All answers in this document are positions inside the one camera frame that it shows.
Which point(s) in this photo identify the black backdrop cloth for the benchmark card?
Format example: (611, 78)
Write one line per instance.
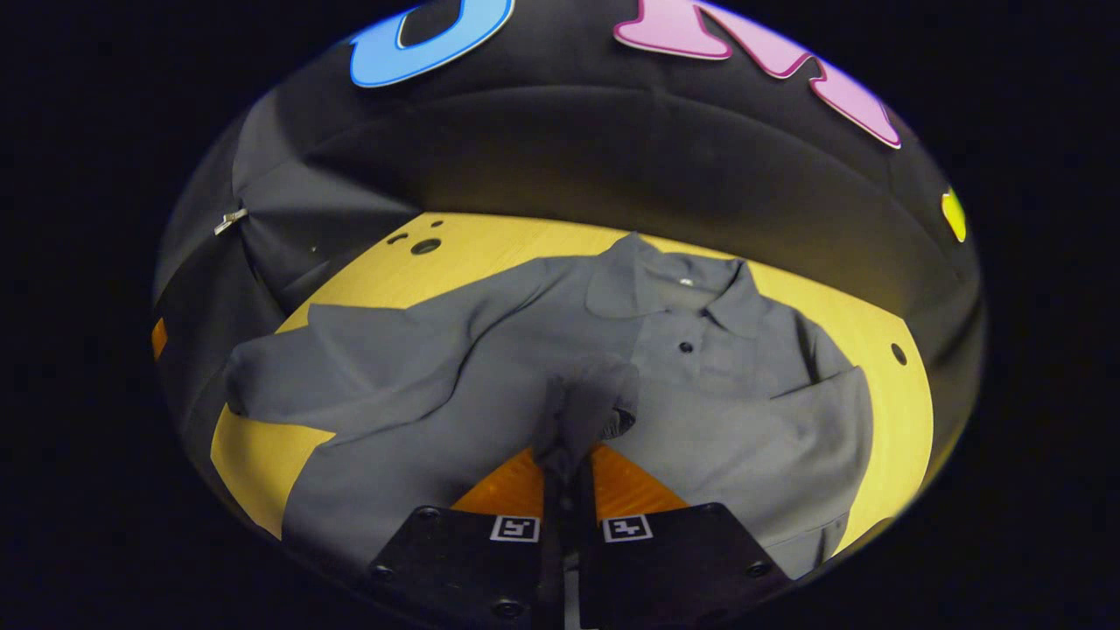
(612, 149)

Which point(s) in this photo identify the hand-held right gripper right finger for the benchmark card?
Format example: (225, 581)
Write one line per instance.
(665, 569)

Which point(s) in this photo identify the grey collared shirt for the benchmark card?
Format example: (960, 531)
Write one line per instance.
(717, 420)

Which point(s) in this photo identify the silver metal clip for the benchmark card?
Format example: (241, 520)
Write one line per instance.
(230, 219)

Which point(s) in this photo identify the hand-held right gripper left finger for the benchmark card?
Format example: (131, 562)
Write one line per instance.
(472, 569)

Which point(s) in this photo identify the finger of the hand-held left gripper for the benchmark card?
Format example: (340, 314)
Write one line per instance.
(158, 339)

